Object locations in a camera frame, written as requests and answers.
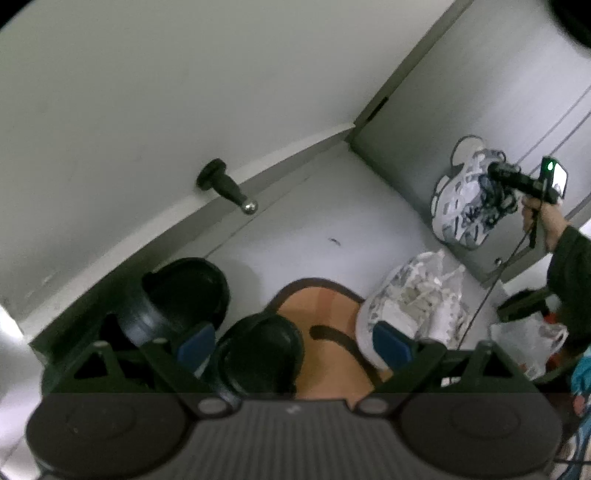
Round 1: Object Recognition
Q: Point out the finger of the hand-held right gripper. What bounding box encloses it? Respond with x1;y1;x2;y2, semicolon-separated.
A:
488;161;522;188

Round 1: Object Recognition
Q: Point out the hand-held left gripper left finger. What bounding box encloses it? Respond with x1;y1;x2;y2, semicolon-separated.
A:
51;322;241;417

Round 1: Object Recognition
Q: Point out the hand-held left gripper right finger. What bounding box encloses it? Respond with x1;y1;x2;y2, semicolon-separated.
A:
358;322;536;416

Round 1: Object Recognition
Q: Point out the black chunky strap shoe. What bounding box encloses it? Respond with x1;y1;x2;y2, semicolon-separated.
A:
213;313;305;398
115;257;230;352

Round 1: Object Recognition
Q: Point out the grey navy mesh sneaker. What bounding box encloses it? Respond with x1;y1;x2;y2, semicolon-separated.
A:
431;135;518;251

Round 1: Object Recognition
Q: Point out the person's right forearm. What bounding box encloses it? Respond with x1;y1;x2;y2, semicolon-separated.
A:
545;226;591;337

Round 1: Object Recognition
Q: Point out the person's right hand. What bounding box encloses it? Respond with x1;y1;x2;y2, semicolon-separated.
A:
522;196;572;253

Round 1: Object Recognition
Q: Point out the orange cartoon mat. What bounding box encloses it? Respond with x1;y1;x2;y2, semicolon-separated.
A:
265;277;393;402

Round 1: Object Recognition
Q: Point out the grey door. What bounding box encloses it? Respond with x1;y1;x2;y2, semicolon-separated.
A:
351;0;591;284

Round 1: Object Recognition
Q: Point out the white plastic bag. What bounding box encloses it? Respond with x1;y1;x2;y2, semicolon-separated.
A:
489;318;570;380

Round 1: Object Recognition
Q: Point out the black cable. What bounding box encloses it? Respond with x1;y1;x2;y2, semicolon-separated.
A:
455;182;552;349

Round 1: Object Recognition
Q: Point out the black wall door stopper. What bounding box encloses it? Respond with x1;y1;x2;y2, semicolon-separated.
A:
196;158;260;216

